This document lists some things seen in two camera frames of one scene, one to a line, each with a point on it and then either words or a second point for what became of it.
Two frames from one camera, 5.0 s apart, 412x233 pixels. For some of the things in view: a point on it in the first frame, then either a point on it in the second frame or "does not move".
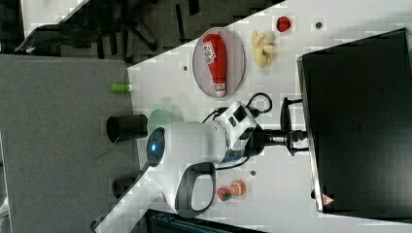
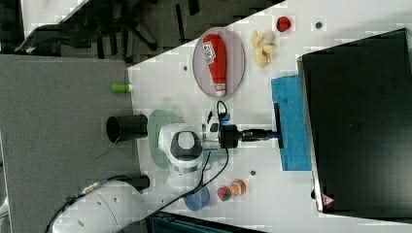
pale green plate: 160,117 does not move
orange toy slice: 237,187 does not move
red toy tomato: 283,23 does not move
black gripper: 263,137 -> 230,135
